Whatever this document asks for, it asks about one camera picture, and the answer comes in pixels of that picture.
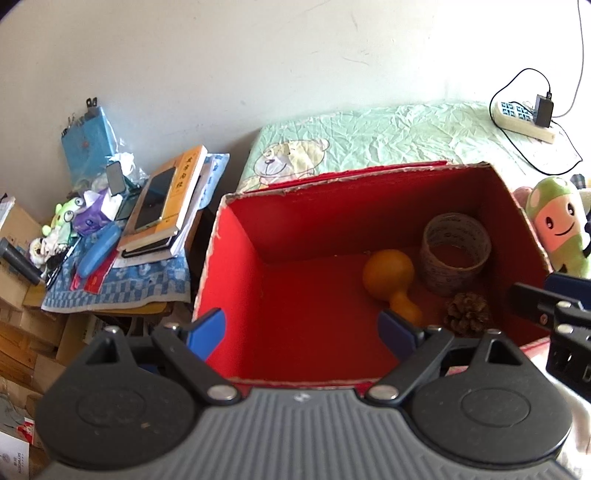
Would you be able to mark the green mushroom plush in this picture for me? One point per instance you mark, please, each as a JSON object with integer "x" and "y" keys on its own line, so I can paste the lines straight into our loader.
{"x": 561, "y": 221}

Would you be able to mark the blue glasses case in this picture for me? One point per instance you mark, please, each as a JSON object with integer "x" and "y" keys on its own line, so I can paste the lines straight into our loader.
{"x": 97, "y": 251}

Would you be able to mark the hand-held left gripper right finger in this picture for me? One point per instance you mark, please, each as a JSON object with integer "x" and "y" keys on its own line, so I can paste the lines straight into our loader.
{"x": 395, "y": 330}

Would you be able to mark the grey cylinder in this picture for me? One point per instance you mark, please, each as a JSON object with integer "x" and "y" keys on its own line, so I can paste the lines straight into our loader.
{"x": 21, "y": 263}

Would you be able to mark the black charger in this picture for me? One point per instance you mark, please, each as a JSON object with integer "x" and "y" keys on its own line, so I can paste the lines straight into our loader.
{"x": 543, "y": 110}

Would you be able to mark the blue paper bag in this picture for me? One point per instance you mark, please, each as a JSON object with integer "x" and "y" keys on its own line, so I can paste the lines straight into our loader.
{"x": 87, "y": 143}

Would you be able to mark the pink plush toy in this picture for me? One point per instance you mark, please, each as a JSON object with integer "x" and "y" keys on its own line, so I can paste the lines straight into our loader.
{"x": 522, "y": 196}

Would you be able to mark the stack of papers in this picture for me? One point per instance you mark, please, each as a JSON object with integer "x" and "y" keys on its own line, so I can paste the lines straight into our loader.
{"x": 212, "y": 180}

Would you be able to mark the green frog plush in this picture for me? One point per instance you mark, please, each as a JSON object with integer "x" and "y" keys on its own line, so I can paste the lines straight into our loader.
{"x": 62, "y": 217}

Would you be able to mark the red cardboard box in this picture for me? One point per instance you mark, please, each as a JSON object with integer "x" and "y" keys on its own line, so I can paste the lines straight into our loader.
{"x": 300, "y": 314}

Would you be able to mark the white power strip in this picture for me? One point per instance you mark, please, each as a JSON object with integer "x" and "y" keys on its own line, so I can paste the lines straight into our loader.
{"x": 519, "y": 117}

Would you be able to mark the blue checkered cloth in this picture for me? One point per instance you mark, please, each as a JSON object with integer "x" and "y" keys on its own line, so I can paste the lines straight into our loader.
{"x": 138, "y": 284}

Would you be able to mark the brown gourd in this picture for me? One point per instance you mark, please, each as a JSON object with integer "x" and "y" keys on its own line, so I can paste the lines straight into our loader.
{"x": 388, "y": 274}

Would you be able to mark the smartphone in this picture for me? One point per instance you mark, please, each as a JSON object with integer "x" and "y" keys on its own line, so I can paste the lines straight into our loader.
{"x": 154, "y": 198}

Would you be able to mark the brown pine cone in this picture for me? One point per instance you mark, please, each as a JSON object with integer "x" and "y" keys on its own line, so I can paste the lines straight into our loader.
{"x": 467, "y": 314}

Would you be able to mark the yellow book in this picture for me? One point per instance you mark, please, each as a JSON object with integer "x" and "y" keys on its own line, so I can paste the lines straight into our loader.
{"x": 187, "y": 184}

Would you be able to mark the pile of cardboard boxes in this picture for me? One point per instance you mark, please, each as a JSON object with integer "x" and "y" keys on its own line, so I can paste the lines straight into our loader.
{"x": 23, "y": 323}

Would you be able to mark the wooden side table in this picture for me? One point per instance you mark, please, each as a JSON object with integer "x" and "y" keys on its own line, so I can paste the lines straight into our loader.
{"x": 129, "y": 308}

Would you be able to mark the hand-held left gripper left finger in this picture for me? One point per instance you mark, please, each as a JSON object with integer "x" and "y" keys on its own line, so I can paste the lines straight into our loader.
{"x": 205, "y": 330}

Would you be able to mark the black notebook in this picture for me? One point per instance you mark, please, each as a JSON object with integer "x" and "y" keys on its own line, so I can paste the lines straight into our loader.
{"x": 147, "y": 244}

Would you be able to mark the printed packing tape roll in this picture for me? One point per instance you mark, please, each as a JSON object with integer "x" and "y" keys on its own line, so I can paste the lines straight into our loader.
{"x": 434, "y": 272}

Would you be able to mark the purple tissue pack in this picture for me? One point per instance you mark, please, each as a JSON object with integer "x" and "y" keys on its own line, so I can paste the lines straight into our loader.
{"x": 90, "y": 214}

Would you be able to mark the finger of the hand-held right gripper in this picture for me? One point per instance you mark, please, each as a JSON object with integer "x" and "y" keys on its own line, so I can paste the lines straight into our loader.
{"x": 570, "y": 285}
{"x": 531, "y": 302}

